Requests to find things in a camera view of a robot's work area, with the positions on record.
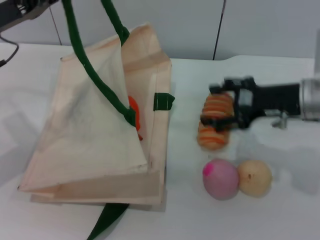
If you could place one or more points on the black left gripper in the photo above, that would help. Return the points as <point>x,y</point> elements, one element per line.
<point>12,10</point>

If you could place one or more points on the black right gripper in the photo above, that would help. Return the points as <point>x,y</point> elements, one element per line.
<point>272,97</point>

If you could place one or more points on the pink toy peach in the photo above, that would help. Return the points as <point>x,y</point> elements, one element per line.
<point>221,180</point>

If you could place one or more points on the orange toy fruit with stem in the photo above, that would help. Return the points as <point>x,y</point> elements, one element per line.
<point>135,110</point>

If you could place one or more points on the orange striped toy bread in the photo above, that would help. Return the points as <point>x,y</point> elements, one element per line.
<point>215,107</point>

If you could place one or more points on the tan toy potato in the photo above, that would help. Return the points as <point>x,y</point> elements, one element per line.
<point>256,178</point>

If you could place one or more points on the white table cloth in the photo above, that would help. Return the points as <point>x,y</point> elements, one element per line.
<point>250,220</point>

